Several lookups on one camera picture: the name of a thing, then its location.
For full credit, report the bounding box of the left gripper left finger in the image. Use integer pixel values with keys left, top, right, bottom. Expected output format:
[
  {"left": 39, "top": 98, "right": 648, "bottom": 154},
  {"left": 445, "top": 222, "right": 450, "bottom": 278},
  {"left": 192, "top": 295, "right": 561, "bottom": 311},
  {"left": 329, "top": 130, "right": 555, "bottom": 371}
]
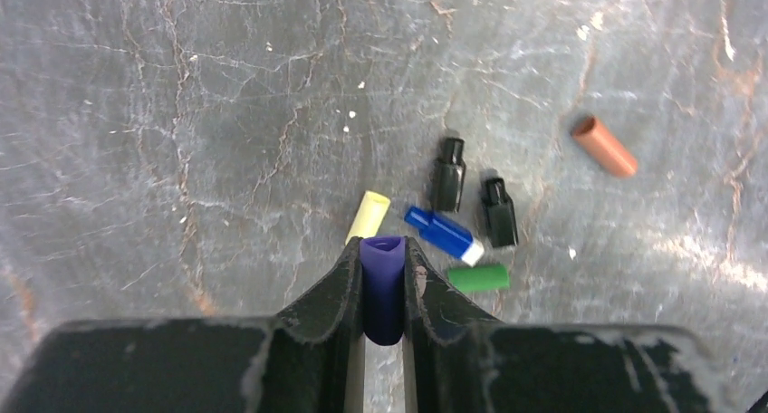
[{"left": 1, "top": 238, "right": 365, "bottom": 412}]

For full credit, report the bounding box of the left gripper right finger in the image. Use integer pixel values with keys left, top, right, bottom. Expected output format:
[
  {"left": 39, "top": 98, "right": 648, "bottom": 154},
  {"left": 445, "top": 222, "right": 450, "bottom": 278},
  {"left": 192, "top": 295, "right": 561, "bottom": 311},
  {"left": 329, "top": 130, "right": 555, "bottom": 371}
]
[{"left": 403, "top": 238, "right": 733, "bottom": 412}]

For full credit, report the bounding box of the green marker cap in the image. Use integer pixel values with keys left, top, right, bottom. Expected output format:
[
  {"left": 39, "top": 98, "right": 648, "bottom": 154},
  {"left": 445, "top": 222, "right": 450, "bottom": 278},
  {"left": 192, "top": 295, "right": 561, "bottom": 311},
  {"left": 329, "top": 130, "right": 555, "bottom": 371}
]
[{"left": 446, "top": 264, "right": 510, "bottom": 293}]

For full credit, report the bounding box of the purple marker cap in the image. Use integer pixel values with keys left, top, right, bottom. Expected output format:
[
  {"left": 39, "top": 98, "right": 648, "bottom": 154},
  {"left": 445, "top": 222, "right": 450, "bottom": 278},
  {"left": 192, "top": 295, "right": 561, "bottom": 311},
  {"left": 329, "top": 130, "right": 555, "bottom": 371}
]
[{"left": 360, "top": 236, "right": 406, "bottom": 346}]

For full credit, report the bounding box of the blue marker cap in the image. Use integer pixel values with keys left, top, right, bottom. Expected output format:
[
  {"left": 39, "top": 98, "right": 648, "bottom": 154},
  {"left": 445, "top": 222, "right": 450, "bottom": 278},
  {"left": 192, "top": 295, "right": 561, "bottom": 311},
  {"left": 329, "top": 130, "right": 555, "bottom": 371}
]
[{"left": 404, "top": 206, "right": 485, "bottom": 266}]

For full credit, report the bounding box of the black marker cap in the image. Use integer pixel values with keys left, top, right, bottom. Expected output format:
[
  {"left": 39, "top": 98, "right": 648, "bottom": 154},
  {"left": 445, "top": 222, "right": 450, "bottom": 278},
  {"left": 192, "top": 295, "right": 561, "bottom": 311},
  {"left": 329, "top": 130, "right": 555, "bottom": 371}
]
[
  {"left": 481, "top": 177, "right": 519, "bottom": 248},
  {"left": 430, "top": 137, "right": 466, "bottom": 213}
]

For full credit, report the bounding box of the yellow marker cap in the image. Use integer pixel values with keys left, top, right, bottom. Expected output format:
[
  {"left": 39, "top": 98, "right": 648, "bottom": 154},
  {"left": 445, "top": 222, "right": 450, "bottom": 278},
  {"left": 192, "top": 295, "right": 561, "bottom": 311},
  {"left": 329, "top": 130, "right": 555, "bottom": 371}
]
[{"left": 344, "top": 190, "right": 390, "bottom": 245}]

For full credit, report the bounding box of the brown marker cap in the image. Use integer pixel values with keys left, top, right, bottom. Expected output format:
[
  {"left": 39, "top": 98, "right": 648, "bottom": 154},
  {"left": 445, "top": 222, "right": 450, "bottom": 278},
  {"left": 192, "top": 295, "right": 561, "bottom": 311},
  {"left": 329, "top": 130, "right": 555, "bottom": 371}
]
[{"left": 571, "top": 116, "right": 638, "bottom": 178}]

